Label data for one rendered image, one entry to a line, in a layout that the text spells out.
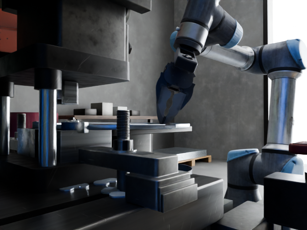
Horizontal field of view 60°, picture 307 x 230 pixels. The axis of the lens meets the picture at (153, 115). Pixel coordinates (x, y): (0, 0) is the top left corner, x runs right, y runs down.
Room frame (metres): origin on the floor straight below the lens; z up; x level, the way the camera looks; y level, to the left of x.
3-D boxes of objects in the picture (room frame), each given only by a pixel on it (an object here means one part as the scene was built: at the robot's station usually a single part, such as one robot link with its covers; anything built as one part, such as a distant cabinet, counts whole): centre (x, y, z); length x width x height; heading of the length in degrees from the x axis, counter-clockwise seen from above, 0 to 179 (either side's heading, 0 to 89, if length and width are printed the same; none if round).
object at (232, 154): (1.04, -0.35, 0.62); 0.13 x 0.12 x 0.14; 41
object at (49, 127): (0.35, 0.14, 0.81); 0.02 x 0.02 x 0.14
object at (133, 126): (0.54, 0.07, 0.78); 0.29 x 0.29 x 0.01
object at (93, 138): (0.45, 0.15, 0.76); 0.15 x 0.09 x 0.05; 48
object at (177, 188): (0.34, 0.03, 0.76); 0.17 x 0.06 x 0.10; 48
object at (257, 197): (1.04, -0.35, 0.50); 0.15 x 0.15 x 0.10
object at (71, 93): (0.46, 0.15, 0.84); 0.05 x 0.03 x 0.04; 48
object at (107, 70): (0.45, 0.16, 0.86); 0.20 x 0.16 x 0.05; 48
